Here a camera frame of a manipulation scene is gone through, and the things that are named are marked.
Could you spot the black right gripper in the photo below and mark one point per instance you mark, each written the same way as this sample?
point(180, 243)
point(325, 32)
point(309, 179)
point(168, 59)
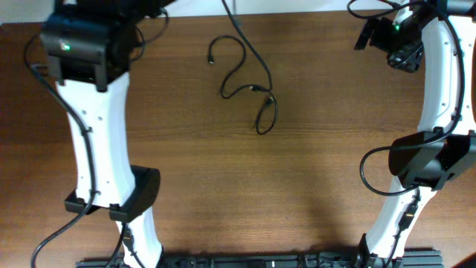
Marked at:
point(401, 59)

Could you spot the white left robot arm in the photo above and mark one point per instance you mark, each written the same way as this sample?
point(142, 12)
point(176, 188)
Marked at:
point(89, 48)

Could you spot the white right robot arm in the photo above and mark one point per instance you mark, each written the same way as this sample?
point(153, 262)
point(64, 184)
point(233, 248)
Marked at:
point(439, 35)

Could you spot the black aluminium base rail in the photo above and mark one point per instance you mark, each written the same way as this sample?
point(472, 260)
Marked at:
point(260, 261)

